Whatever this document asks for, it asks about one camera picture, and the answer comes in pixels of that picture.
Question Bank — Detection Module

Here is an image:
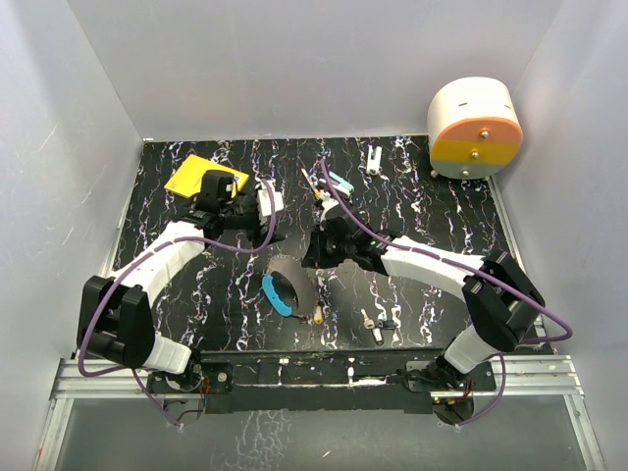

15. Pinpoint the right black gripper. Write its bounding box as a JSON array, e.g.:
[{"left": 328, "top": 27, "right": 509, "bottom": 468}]
[{"left": 302, "top": 224, "right": 355, "bottom": 269}]

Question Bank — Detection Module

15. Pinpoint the metal key organizer with rings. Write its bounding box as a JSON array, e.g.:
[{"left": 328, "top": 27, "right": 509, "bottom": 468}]
[{"left": 267, "top": 254, "right": 319, "bottom": 317}]

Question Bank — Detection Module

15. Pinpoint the blue organizer handle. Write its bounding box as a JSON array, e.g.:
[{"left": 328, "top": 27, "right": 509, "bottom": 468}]
[{"left": 262, "top": 274, "right": 292, "bottom": 318}]

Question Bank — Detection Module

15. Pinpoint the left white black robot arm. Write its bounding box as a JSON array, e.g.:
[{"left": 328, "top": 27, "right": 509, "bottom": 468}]
[{"left": 77, "top": 171, "right": 284, "bottom": 392}]

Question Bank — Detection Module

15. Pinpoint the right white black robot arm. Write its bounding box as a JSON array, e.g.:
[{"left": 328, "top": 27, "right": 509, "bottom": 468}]
[{"left": 301, "top": 216, "right": 546, "bottom": 390}]

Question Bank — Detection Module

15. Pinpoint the white orange pen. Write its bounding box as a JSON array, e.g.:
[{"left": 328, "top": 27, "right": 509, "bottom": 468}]
[{"left": 301, "top": 168, "right": 323, "bottom": 204}]

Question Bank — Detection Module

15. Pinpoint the teal white stapler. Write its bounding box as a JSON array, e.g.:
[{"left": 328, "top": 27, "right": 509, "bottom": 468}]
[{"left": 317, "top": 171, "right": 354, "bottom": 199}]

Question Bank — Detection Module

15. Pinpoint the yellow notepad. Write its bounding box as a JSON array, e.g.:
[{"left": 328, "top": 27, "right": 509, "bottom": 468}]
[{"left": 164, "top": 154, "right": 249, "bottom": 198}]

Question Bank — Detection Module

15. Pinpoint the white plastic clip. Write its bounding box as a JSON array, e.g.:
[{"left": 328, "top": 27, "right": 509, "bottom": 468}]
[{"left": 366, "top": 145, "right": 383, "bottom": 176}]

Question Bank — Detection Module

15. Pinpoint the white tagged key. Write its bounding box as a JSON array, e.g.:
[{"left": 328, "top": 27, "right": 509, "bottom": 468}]
[{"left": 360, "top": 309, "right": 384, "bottom": 345}]

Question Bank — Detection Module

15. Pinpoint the white orange yellow drum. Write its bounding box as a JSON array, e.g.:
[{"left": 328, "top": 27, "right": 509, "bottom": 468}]
[{"left": 427, "top": 77, "right": 523, "bottom": 180}]

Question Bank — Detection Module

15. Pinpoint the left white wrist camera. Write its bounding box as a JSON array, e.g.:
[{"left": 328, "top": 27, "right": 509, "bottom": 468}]
[{"left": 255, "top": 180, "right": 285, "bottom": 226}]

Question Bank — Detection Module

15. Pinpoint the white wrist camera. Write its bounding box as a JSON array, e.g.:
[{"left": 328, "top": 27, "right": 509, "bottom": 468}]
[
  {"left": 255, "top": 180, "right": 285, "bottom": 226},
  {"left": 315, "top": 189, "right": 343, "bottom": 225}
]

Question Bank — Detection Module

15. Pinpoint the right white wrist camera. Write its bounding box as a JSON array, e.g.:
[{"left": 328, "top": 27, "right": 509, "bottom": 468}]
[{"left": 315, "top": 189, "right": 343, "bottom": 225}]

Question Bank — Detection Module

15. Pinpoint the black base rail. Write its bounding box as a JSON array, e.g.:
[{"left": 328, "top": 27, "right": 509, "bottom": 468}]
[{"left": 148, "top": 348, "right": 498, "bottom": 417}]

